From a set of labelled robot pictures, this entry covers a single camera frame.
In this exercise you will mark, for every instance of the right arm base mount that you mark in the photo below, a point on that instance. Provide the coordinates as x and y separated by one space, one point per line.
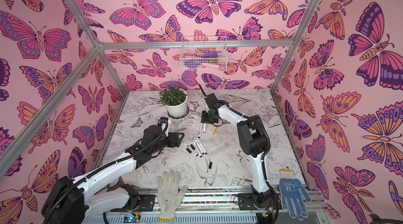
267 201

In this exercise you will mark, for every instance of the blue dotted glove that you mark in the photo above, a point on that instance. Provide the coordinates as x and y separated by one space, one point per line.
293 195

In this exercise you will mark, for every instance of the white wire basket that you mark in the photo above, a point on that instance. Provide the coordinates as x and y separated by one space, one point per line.
198 58

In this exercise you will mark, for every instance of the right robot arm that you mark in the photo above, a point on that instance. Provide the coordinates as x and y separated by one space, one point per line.
253 140

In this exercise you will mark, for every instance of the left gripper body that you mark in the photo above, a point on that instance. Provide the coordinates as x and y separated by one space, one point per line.
169 141

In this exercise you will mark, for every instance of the aluminium frame rail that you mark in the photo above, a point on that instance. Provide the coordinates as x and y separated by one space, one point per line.
210 43

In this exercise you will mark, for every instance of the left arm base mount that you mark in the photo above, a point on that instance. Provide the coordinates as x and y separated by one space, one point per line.
146 202

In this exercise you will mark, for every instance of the white plant pot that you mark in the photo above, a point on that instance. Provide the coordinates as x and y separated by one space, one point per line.
183 104

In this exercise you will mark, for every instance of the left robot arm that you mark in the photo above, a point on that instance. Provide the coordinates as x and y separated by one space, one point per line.
74 200

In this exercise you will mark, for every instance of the green circuit board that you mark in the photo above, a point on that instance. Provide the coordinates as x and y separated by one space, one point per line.
131 219

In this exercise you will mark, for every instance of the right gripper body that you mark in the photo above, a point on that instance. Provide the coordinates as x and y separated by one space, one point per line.
207 118

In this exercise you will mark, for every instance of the white knit glove front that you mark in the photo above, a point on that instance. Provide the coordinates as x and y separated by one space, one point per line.
169 196

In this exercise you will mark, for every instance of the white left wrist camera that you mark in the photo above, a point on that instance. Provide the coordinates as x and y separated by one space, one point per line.
165 123

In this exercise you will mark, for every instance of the green plant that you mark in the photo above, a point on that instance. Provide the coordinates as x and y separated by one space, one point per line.
172 96

